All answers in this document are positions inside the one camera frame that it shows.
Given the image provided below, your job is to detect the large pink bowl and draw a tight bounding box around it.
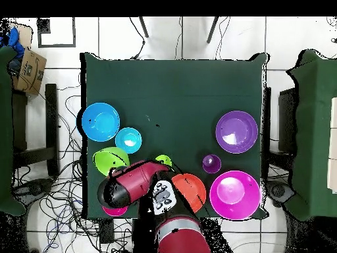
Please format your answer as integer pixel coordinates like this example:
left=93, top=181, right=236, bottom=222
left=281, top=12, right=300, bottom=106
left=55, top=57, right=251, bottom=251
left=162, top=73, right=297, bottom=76
left=209, top=170, right=261, bottom=221

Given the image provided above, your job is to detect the blue cloth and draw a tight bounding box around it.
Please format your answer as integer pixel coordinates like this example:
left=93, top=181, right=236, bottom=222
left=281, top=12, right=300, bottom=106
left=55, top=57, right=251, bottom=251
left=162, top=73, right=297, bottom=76
left=0, top=26, right=26, bottom=59

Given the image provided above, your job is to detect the dark grey stand base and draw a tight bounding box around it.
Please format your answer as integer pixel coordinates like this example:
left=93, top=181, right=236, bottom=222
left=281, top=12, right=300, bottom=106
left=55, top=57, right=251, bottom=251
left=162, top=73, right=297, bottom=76
left=13, top=178, right=57, bottom=205
left=265, top=180, right=296, bottom=206

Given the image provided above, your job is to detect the orange bowl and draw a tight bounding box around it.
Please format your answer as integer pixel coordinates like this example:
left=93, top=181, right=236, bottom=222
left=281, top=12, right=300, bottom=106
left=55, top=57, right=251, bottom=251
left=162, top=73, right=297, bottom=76
left=171, top=173, right=207, bottom=214

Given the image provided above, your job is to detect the black cable with plug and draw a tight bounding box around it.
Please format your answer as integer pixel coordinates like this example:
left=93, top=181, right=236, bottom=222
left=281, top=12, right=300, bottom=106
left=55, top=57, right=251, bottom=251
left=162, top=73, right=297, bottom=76
left=128, top=16, right=146, bottom=60

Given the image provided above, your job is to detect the cardboard box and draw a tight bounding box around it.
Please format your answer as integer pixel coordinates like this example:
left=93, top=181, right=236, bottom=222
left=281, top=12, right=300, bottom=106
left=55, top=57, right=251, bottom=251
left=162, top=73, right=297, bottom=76
left=11, top=47, right=47, bottom=96

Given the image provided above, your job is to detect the small blue bowl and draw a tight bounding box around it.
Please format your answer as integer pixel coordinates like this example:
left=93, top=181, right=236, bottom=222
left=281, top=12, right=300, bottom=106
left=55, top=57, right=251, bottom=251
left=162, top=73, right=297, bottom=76
left=115, top=126, right=143, bottom=155

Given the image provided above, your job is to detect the purple bowl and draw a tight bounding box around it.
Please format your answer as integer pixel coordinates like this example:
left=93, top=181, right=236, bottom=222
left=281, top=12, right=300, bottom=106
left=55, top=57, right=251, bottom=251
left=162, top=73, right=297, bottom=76
left=215, top=110, right=259, bottom=154

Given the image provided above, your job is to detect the black floor box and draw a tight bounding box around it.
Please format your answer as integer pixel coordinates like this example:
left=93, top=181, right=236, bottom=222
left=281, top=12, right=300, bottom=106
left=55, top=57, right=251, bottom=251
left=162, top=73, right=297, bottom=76
left=98, top=218, right=115, bottom=244

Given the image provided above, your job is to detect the green cup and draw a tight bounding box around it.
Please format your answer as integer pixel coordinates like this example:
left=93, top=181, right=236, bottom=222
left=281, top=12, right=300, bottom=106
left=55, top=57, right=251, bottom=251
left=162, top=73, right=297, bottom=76
left=154, top=154, right=173, bottom=167

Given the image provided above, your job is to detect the black stand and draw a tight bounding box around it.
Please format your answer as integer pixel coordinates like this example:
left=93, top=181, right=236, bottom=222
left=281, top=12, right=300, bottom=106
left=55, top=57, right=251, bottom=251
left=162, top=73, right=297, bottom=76
left=278, top=88, right=298, bottom=154

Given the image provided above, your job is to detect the black tripod leg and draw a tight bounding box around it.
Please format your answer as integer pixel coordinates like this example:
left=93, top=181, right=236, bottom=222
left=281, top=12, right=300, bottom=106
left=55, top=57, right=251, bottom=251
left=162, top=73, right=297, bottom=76
left=205, top=16, right=219, bottom=44
left=138, top=16, right=149, bottom=38

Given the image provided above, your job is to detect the green bowl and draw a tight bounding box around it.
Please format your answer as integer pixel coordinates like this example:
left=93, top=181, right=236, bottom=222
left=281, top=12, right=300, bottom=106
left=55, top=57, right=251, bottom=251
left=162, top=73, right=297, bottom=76
left=92, top=146, right=130, bottom=177

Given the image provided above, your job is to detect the large blue bowl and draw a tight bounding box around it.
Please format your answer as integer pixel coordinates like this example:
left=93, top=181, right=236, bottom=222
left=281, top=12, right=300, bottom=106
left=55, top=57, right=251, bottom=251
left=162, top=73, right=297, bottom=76
left=81, top=102, right=120, bottom=142

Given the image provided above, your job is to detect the green cloth covered table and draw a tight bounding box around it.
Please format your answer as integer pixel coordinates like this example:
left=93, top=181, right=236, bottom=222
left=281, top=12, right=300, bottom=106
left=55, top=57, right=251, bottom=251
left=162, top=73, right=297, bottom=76
left=0, top=45, right=27, bottom=217
left=285, top=49, right=337, bottom=222

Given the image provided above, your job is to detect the tangle of floor cables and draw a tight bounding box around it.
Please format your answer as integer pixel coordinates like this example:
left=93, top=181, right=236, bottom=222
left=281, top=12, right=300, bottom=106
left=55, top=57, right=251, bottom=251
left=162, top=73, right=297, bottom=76
left=11, top=76, right=134, bottom=253

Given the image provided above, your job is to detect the small red bowl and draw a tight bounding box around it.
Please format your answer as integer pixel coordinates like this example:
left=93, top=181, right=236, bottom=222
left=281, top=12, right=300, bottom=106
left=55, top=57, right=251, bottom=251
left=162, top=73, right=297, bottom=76
left=102, top=205, right=129, bottom=217

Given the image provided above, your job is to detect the dark green tablecloth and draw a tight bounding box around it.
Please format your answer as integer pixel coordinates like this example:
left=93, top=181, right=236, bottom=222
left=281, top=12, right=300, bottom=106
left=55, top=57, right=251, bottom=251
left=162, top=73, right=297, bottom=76
left=80, top=52, right=271, bottom=221

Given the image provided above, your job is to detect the purple cup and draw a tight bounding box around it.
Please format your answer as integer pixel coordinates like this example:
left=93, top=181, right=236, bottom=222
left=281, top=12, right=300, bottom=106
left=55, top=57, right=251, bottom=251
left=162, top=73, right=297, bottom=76
left=201, top=154, right=222, bottom=175

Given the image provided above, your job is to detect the black bench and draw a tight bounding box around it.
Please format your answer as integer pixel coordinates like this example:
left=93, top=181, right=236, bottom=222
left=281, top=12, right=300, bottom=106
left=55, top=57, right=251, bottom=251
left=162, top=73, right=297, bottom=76
left=11, top=83, right=60, bottom=177

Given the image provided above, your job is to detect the black square frame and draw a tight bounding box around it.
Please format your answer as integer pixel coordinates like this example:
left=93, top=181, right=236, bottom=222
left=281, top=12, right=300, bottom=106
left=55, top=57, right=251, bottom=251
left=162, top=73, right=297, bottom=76
left=37, top=17, right=76, bottom=49

